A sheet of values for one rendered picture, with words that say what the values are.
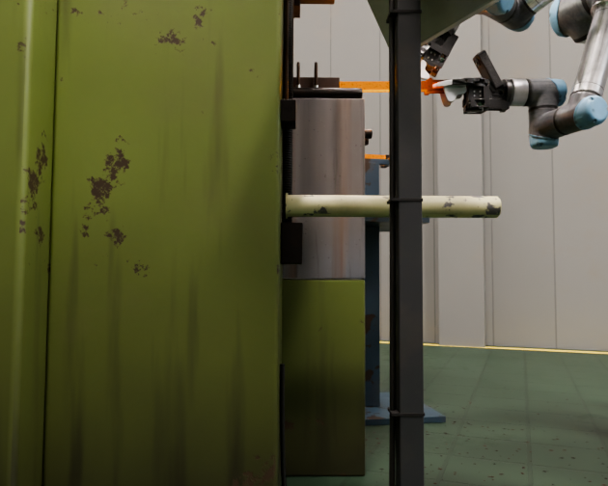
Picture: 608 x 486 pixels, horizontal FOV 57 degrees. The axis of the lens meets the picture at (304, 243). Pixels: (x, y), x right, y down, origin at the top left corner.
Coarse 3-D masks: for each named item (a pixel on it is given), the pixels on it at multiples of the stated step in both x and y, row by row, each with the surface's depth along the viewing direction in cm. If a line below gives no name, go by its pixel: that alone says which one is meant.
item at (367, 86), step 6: (342, 84) 153; (348, 84) 153; (354, 84) 153; (360, 84) 153; (366, 84) 153; (372, 84) 153; (378, 84) 153; (384, 84) 153; (426, 84) 154; (432, 84) 154; (366, 90) 154; (372, 90) 154; (378, 90) 154; (384, 90) 154; (426, 90) 154; (432, 90) 154; (438, 90) 154
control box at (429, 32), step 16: (368, 0) 112; (384, 0) 109; (432, 0) 99; (448, 0) 97; (464, 0) 94; (480, 0) 92; (496, 0) 93; (384, 16) 111; (432, 16) 101; (448, 16) 98; (464, 16) 96; (384, 32) 113; (432, 32) 103
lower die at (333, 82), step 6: (294, 78) 142; (300, 78) 142; (306, 78) 142; (312, 78) 142; (318, 78) 142; (324, 78) 142; (330, 78) 142; (336, 78) 142; (294, 84) 142; (300, 84) 142; (306, 84) 142; (312, 84) 142; (318, 84) 142; (324, 84) 142; (330, 84) 142; (336, 84) 142
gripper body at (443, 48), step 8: (448, 32) 153; (432, 40) 154; (440, 40) 155; (448, 40) 154; (432, 48) 152; (440, 48) 152; (448, 48) 154; (424, 56) 152; (432, 56) 153; (440, 56) 153; (448, 56) 152; (432, 64) 153; (440, 64) 152; (432, 72) 156
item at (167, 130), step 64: (64, 0) 109; (128, 0) 110; (192, 0) 110; (256, 0) 110; (64, 64) 109; (128, 64) 109; (192, 64) 109; (256, 64) 109; (64, 128) 108; (128, 128) 108; (192, 128) 108; (256, 128) 108; (64, 192) 107; (128, 192) 107; (192, 192) 108; (256, 192) 108; (64, 256) 106; (128, 256) 107; (192, 256) 107; (256, 256) 107; (64, 320) 106; (128, 320) 106; (192, 320) 106; (256, 320) 106; (64, 384) 105; (128, 384) 105; (192, 384) 105; (256, 384) 106; (64, 448) 104; (128, 448) 104; (192, 448) 105; (256, 448) 105
